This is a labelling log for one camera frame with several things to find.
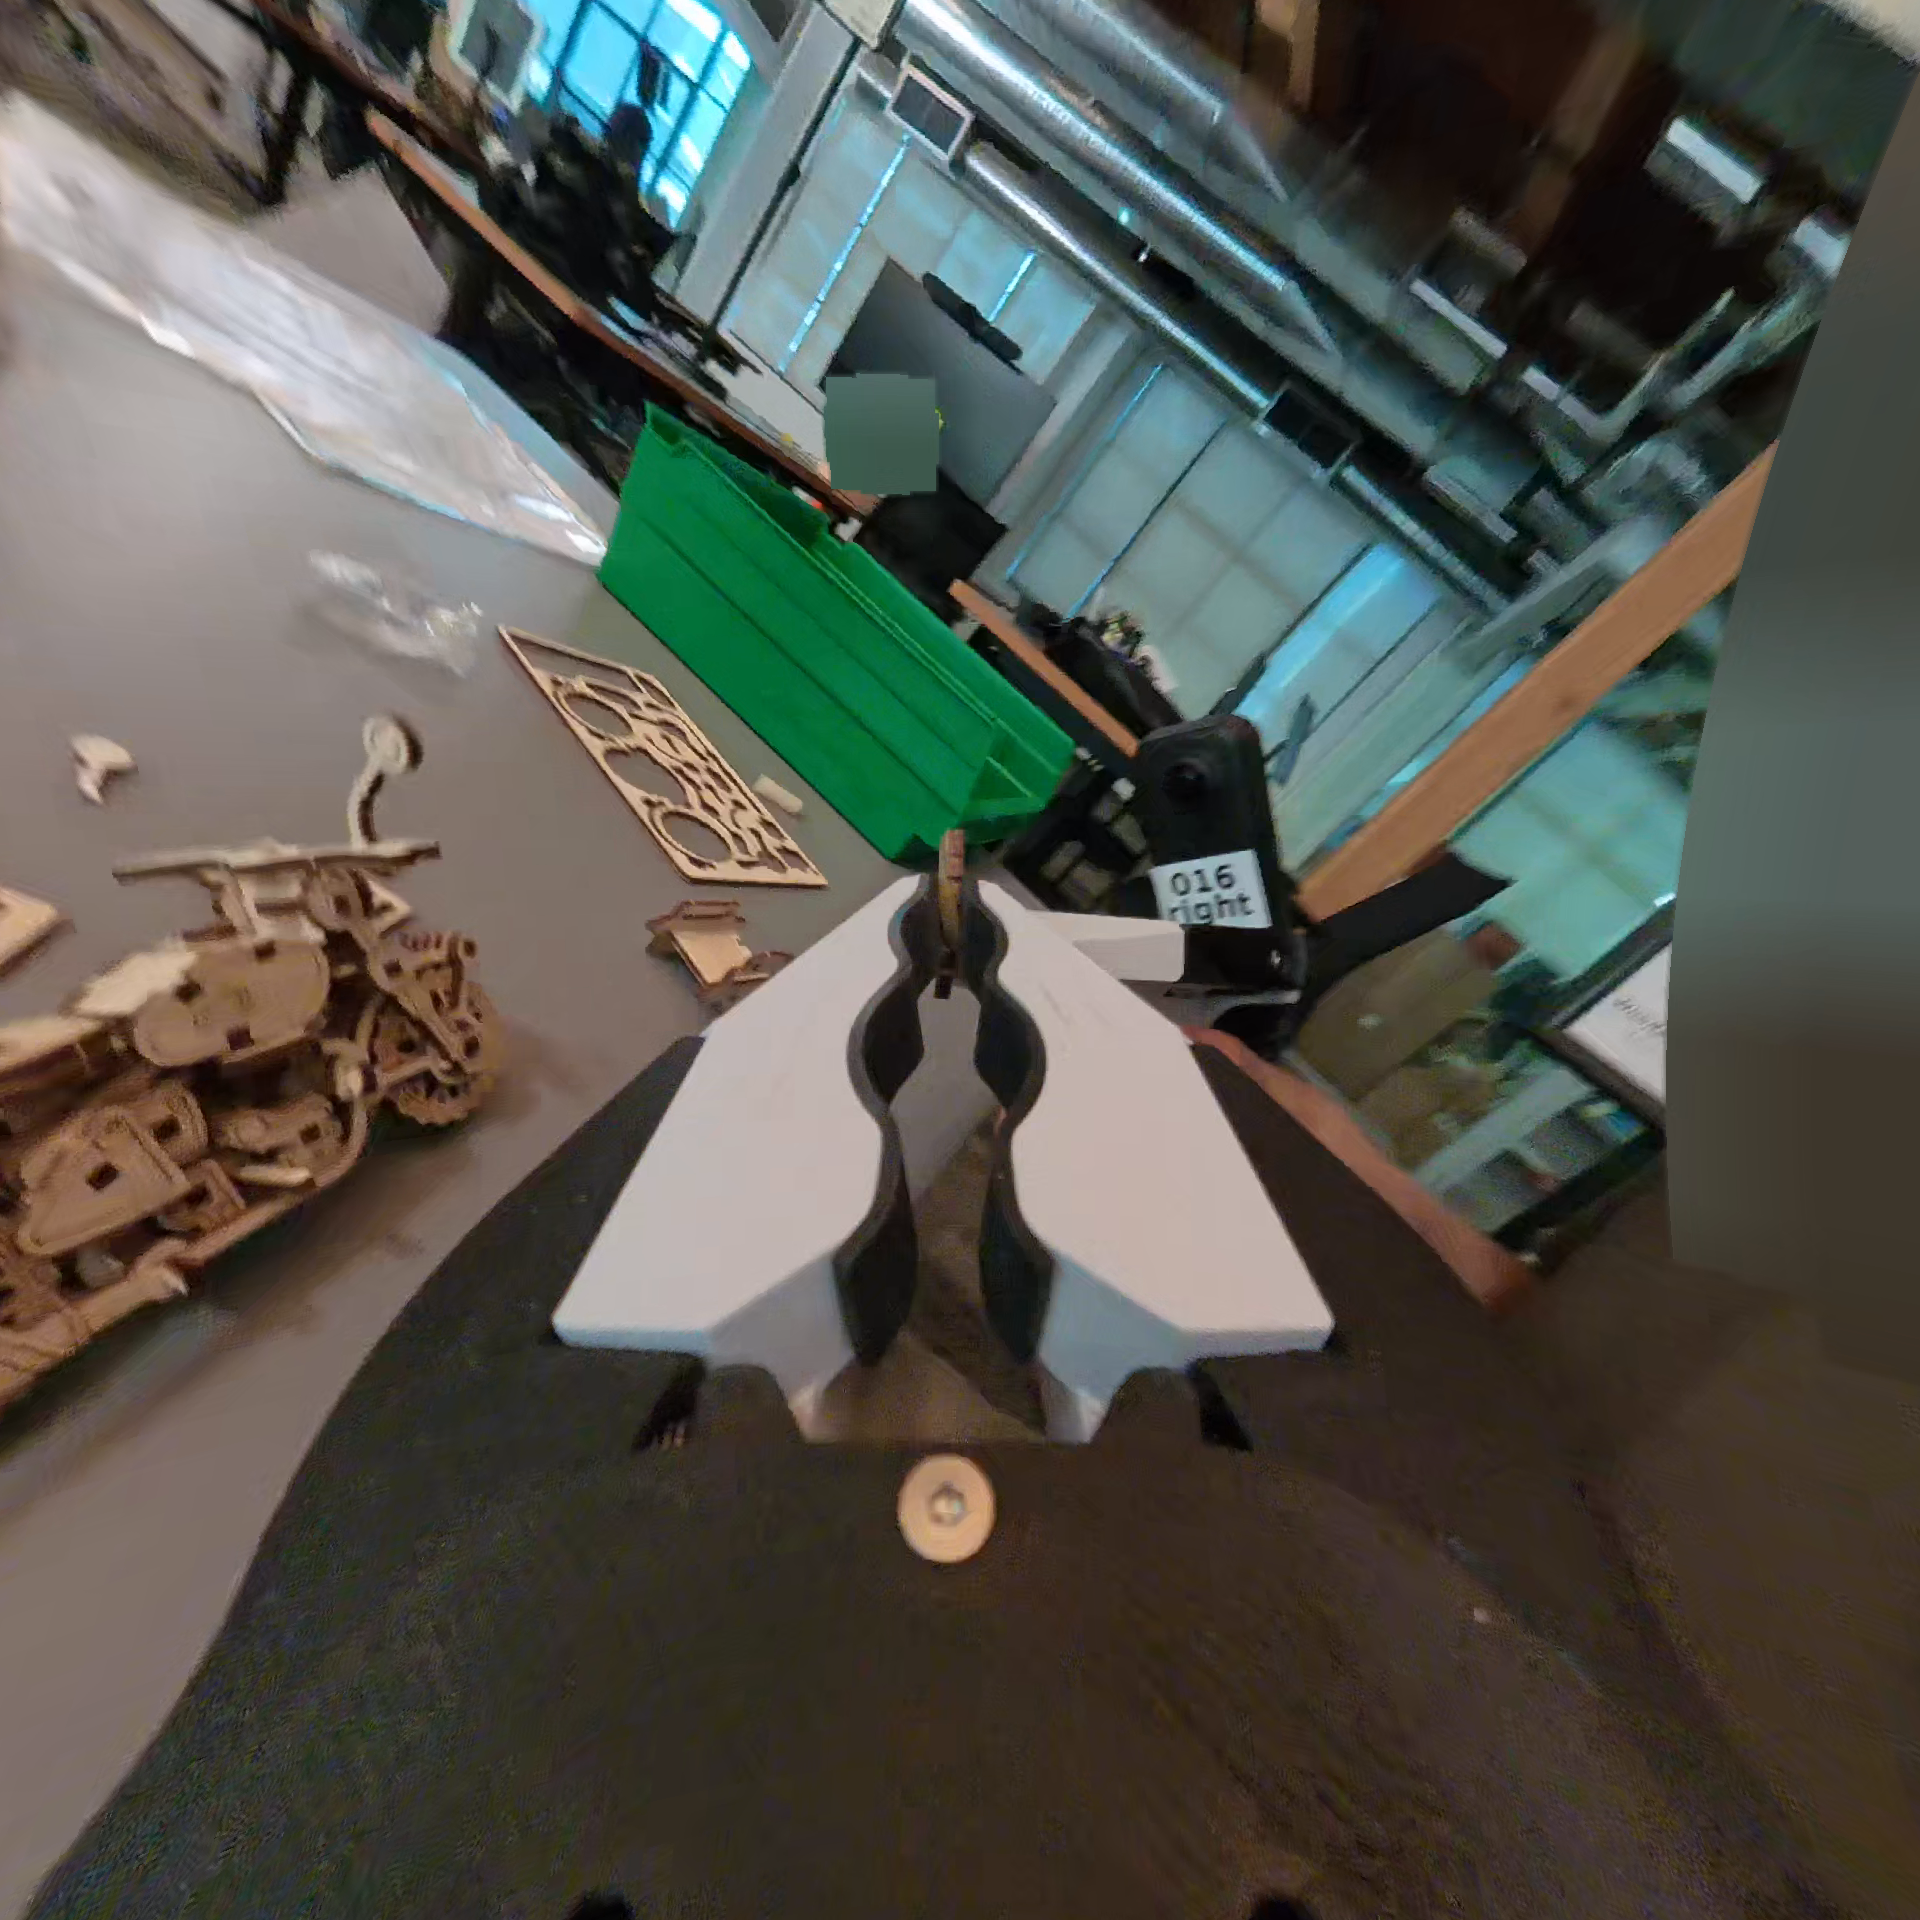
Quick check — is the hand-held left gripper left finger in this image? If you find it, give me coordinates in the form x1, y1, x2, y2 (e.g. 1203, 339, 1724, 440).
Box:
548, 874, 943, 1441

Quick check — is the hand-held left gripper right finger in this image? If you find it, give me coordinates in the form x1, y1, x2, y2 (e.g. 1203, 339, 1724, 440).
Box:
966, 879, 1339, 1442

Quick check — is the wooden ribbed seat part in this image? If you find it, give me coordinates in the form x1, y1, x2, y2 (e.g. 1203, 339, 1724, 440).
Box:
645, 896, 798, 1011

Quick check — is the framed marker poster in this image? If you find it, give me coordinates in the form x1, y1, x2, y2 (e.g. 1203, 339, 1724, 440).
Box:
1559, 938, 1674, 1121

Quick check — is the wooden motorcycle model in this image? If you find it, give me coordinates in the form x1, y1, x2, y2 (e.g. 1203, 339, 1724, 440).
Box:
0, 719, 504, 1412

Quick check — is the wooden sheet with three holes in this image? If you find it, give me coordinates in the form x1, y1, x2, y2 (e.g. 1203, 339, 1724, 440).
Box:
499, 625, 829, 891

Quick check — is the black wire basket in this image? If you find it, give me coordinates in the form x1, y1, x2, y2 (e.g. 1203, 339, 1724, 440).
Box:
996, 744, 1149, 922

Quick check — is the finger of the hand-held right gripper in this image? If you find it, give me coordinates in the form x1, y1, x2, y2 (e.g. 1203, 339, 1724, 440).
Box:
1047, 911, 1191, 987

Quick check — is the grey desk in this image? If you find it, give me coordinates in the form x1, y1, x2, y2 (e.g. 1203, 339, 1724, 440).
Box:
0, 90, 1080, 1892

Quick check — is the green plastic bin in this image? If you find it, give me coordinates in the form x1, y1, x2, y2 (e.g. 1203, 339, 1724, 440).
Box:
597, 402, 998, 874
808, 504, 1079, 842

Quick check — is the dark monitor screen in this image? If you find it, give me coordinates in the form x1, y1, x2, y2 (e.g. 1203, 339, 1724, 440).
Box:
824, 259, 1059, 505

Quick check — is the clear plastic bag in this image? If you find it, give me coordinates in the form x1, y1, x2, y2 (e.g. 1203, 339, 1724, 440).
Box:
303, 546, 490, 682

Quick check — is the small wooden wheel part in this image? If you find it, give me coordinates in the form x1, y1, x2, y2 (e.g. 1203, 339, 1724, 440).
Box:
927, 829, 976, 999

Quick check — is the wooden beam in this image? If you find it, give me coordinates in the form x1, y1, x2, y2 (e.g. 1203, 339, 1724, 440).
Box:
1294, 441, 1788, 923

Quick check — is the silver ventilation duct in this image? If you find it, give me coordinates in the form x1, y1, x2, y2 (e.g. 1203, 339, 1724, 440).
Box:
885, 0, 1501, 512

